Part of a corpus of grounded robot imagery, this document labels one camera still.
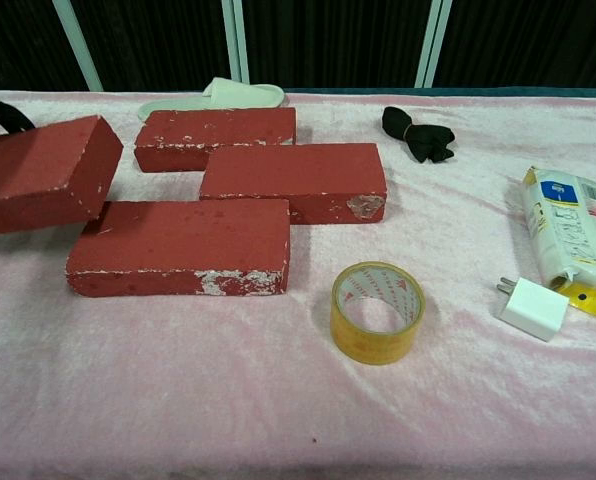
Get red brick with edges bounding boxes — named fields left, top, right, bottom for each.
left=0, top=114, right=125, bottom=237

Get red brick with scuffed rim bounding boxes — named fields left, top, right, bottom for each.
left=133, top=106, right=298, bottom=174

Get red brick with worn face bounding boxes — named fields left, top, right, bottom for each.
left=65, top=198, right=292, bottom=298

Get red brick with chipped corner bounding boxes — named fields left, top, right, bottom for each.
left=199, top=143, right=389, bottom=225

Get white slipper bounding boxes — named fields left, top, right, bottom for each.
left=137, top=76, right=285, bottom=122

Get black curtain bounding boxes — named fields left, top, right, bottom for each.
left=0, top=0, right=596, bottom=93

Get pink plush blanket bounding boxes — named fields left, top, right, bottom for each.
left=0, top=88, right=596, bottom=480

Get black rolled socks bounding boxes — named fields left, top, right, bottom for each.
left=381, top=105, right=456, bottom=164

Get yellow packing tape roll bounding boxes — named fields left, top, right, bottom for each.
left=330, top=260, right=427, bottom=366

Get white yellow wipes pack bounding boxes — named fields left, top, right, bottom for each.
left=521, top=165, right=596, bottom=320

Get white slanted frame pole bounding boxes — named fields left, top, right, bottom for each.
left=52, top=0, right=104, bottom=93

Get white double frame pole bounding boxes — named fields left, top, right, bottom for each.
left=221, top=0, right=251, bottom=86
left=414, top=0, right=454, bottom=90

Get white usb wall charger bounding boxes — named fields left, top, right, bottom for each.
left=495, top=276, right=571, bottom=343

